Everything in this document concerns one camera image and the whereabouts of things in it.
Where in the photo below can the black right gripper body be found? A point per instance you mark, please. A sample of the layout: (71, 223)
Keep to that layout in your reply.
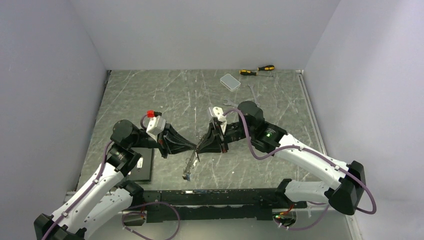
(234, 131)

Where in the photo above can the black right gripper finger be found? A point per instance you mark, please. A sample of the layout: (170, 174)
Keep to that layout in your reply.
(210, 148)
(213, 136)

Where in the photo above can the black flat box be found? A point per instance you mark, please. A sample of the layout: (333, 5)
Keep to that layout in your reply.
(142, 172)

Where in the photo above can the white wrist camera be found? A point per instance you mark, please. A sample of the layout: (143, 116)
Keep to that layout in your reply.
(218, 113)
(156, 123)

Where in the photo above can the yellow black screwdriver upper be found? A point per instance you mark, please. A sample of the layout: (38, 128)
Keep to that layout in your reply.
(266, 68)

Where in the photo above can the blue capped key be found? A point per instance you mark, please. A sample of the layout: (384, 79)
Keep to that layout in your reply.
(186, 177)

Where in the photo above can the large silver wrench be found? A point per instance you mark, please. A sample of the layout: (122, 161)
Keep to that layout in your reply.
(228, 102)

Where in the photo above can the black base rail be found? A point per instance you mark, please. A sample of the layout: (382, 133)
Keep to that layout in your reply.
(212, 204)

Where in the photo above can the yellow black screwdriver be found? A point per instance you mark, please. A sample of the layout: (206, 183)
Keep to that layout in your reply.
(245, 72)
(266, 68)

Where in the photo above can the small silver wrench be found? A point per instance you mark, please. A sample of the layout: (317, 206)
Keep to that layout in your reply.
(255, 98)

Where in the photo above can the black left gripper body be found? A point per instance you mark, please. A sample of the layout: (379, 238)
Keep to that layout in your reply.
(148, 141)

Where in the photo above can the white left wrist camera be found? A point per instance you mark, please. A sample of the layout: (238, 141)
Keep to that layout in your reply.
(156, 123)

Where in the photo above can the yellow black screwdriver lower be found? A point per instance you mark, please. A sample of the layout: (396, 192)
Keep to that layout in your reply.
(245, 72)

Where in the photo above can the clear plastic box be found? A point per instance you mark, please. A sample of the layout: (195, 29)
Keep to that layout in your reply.
(230, 82)

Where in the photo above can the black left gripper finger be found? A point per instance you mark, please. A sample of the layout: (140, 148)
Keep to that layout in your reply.
(174, 137)
(176, 148)

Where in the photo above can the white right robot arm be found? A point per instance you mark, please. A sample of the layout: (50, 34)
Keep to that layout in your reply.
(340, 184)

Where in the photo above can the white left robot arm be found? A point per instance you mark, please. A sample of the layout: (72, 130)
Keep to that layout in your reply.
(106, 192)

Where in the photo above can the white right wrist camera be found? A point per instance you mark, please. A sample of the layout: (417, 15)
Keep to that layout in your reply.
(218, 113)

